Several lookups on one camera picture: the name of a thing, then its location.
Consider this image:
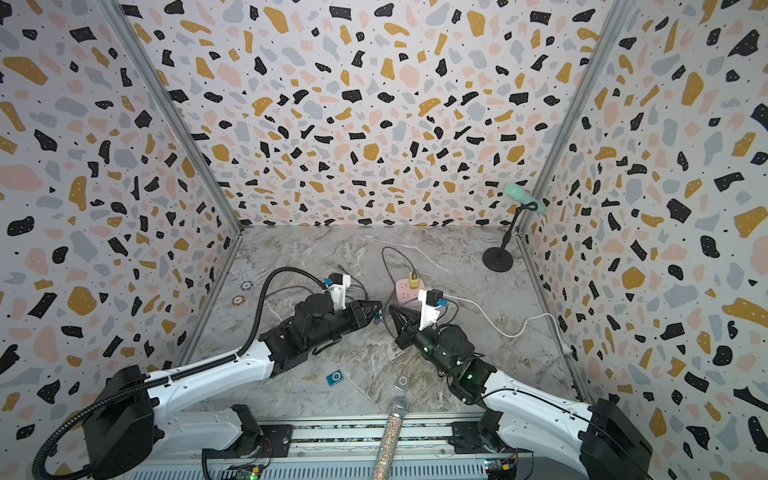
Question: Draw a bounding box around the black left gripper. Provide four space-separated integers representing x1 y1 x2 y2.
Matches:
310 300 388 354

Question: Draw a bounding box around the grey cable of pink charger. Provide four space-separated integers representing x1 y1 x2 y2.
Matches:
263 263 370 319

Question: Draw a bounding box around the grey cable of yellow charger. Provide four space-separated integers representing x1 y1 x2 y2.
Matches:
380 245 460 328

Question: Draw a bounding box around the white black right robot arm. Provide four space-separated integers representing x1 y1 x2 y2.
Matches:
389 305 653 479

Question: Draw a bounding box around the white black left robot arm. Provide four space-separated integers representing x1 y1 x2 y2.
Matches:
31 266 383 479

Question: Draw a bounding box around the pink power strip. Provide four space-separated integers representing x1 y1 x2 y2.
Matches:
395 278 424 305

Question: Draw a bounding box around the silver mp3 player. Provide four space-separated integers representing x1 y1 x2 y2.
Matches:
393 376 409 394

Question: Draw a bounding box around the glitter silver microphone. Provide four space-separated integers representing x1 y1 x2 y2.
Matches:
370 396 407 480

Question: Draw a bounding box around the black microphone stand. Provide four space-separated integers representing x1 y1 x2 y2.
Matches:
482 201 538 273

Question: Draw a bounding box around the green microphone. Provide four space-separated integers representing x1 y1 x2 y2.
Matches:
504 183 546 215

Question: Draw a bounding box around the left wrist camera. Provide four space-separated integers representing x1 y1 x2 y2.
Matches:
324 273 351 310

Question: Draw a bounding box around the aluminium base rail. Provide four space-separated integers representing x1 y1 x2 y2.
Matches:
126 414 589 479

